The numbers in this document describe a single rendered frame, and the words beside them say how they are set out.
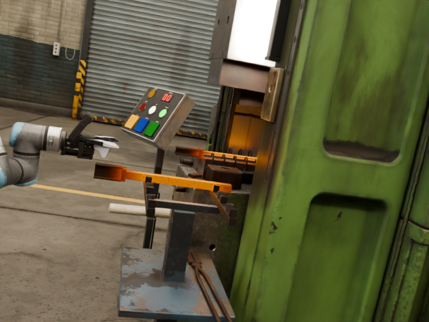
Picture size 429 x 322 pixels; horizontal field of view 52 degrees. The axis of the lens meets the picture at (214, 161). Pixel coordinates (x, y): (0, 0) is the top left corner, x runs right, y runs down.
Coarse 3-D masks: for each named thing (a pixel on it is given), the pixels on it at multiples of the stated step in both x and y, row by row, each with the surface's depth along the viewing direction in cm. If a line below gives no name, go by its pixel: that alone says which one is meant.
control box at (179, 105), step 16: (144, 96) 232; (160, 96) 222; (176, 96) 212; (144, 112) 223; (176, 112) 208; (128, 128) 224; (144, 128) 215; (160, 128) 206; (176, 128) 210; (160, 144) 207
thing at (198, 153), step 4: (176, 148) 169; (180, 148) 169; (184, 148) 169; (188, 148) 169; (192, 148) 171; (196, 148) 173; (200, 148) 173; (176, 152) 170; (180, 152) 170; (184, 152) 170; (188, 152) 171; (192, 152) 171; (196, 152) 171; (200, 152) 170; (204, 152) 171; (208, 152) 172; (216, 152) 175; (188, 156) 170; (192, 156) 170; (196, 156) 171; (200, 156) 170; (228, 156) 174; (232, 156) 174; (236, 156) 175; (240, 156) 176; (244, 156) 177
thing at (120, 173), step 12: (96, 168) 131; (108, 168) 132; (120, 168) 132; (120, 180) 132; (144, 180) 133; (156, 180) 134; (168, 180) 134; (180, 180) 135; (192, 180) 136; (204, 180) 139
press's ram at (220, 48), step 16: (224, 0) 168; (240, 0) 151; (256, 0) 152; (272, 0) 154; (224, 16) 165; (240, 16) 152; (256, 16) 154; (272, 16) 155; (224, 32) 162; (240, 32) 153; (256, 32) 155; (224, 48) 159; (240, 48) 155; (256, 48) 156; (256, 64) 157; (272, 64) 158
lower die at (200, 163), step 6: (204, 156) 170; (210, 156) 171; (216, 156) 171; (198, 162) 177; (204, 162) 166; (210, 162) 166; (216, 162) 167; (222, 162) 167; (228, 162) 168; (234, 162) 168; (240, 162) 170; (252, 162) 175; (198, 168) 176; (204, 168) 166; (240, 168) 169; (246, 168) 170; (252, 168) 171; (204, 174) 167; (246, 180) 171
